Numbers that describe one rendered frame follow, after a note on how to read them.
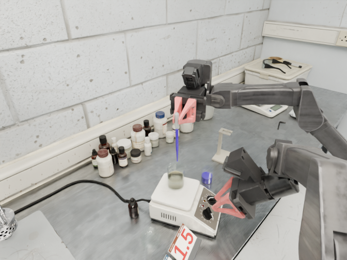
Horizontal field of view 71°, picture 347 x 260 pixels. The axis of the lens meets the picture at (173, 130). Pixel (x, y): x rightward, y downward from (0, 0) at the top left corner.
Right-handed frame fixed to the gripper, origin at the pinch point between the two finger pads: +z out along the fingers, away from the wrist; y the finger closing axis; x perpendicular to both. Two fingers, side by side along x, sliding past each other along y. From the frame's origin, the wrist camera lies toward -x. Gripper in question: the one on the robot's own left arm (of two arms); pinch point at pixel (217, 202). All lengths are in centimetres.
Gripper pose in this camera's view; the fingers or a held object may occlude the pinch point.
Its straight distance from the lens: 65.4
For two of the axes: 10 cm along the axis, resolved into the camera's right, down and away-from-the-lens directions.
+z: -7.1, 4.2, 5.6
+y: -3.4, 5.0, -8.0
